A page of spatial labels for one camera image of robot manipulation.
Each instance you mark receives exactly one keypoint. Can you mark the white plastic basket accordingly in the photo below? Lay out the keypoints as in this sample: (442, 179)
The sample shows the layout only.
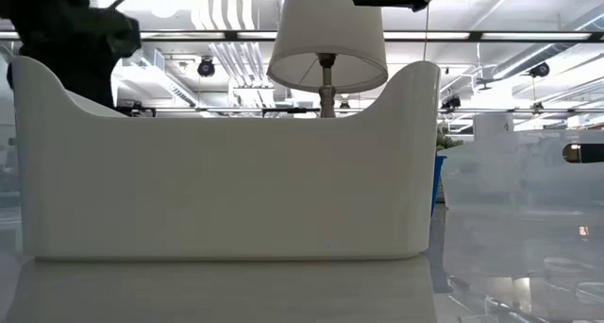
(226, 186)

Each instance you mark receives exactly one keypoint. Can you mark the clear plastic basket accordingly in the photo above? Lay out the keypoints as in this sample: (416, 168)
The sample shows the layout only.
(509, 172)

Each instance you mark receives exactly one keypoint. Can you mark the blue perforated plastic basket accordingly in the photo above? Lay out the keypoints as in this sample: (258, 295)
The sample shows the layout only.
(437, 181)

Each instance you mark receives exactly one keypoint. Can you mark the white shade table lamp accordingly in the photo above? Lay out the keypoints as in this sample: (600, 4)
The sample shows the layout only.
(325, 30)

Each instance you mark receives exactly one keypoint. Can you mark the black round ceiling fixture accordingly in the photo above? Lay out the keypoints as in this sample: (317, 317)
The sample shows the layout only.
(206, 68)
(539, 70)

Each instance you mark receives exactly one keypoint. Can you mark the black ceiling rail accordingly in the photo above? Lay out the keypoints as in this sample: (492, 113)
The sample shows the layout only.
(495, 110)

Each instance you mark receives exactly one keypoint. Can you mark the green succulent plant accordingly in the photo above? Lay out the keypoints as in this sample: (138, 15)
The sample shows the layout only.
(446, 142)

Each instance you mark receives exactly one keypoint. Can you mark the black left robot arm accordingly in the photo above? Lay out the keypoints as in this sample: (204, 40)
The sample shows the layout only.
(56, 35)

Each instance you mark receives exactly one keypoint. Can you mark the black ceiling beam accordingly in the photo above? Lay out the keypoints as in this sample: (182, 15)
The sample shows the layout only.
(424, 36)

